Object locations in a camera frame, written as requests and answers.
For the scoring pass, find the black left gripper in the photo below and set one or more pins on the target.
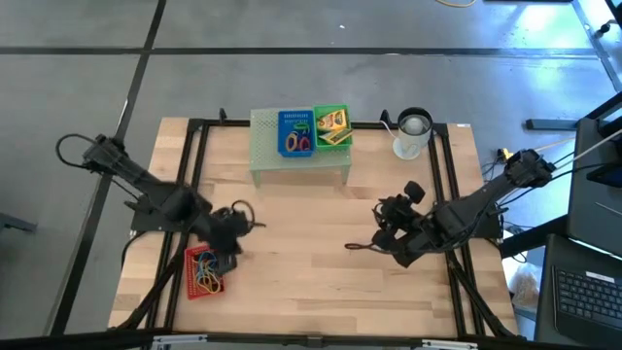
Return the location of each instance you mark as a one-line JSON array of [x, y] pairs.
[[226, 237]]

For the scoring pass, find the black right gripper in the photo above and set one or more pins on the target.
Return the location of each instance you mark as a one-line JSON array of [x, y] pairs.
[[415, 229]]

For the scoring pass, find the yellow green crayon box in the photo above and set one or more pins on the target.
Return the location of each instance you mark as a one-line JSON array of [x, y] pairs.
[[332, 120], [336, 136]]

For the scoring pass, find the green plastic basket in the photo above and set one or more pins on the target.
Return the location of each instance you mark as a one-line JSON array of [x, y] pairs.
[[318, 143]]

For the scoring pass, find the blue plastic basket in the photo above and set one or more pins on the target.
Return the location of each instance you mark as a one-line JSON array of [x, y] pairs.
[[286, 119]]

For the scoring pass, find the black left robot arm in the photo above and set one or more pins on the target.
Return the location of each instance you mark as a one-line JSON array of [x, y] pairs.
[[146, 187]]

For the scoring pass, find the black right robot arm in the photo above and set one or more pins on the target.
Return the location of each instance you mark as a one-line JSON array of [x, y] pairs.
[[486, 199]]

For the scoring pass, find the office chair base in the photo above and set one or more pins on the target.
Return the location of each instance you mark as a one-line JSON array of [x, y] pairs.
[[604, 29]]

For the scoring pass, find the multicoloured rubber band pile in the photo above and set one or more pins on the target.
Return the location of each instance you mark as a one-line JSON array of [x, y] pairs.
[[206, 274]]

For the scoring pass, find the red plastic basket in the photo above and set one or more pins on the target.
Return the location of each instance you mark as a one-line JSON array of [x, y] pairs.
[[192, 287]]

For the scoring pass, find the white cup with black rim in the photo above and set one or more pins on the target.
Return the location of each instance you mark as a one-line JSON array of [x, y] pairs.
[[413, 141]]

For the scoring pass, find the pale green perforated metal shelf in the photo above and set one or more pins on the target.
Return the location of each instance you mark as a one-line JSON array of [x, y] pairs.
[[265, 146]]

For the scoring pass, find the yellow power plug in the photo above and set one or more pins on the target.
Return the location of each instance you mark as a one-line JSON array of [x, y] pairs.
[[505, 154]]

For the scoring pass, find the clear plastic bag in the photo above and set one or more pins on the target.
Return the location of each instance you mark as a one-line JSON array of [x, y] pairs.
[[525, 291]]

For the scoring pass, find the black stand foot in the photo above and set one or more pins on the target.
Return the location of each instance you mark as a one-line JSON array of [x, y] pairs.
[[551, 124]]

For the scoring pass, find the black cart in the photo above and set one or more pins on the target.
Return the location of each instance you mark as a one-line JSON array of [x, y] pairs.
[[593, 194]]

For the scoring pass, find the black laptop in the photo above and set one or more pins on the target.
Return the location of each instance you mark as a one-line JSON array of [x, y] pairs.
[[583, 296]]

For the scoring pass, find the grey chair leg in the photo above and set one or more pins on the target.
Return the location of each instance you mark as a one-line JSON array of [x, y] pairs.
[[17, 223]]

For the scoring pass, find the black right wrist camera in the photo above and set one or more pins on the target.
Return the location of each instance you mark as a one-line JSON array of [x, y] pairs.
[[392, 210]]

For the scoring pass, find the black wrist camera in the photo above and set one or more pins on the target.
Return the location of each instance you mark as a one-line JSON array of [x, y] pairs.
[[247, 226], [392, 210]]

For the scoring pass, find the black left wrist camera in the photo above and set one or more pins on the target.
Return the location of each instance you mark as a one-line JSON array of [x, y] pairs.
[[247, 226]]

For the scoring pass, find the black table-level camera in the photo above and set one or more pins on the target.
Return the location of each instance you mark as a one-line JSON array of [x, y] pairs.
[[314, 340]]

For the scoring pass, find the black camera rig crossbar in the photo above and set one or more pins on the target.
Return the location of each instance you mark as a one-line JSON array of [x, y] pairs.
[[73, 340]]

